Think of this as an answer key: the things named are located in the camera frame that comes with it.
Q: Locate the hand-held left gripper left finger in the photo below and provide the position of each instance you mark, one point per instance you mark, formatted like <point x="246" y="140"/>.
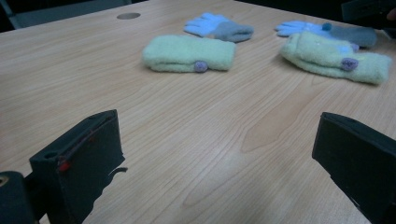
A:
<point x="77" y="161"/>

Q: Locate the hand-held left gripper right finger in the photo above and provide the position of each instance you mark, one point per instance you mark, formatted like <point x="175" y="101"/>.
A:
<point x="358" y="155"/>

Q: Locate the green fuzzy glove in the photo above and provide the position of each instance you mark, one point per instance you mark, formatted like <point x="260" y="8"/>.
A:
<point x="314" y="53"/>
<point x="180" y="53"/>

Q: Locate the round grey table grommet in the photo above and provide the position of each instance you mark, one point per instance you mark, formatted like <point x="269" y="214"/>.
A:
<point x="128" y="16"/>

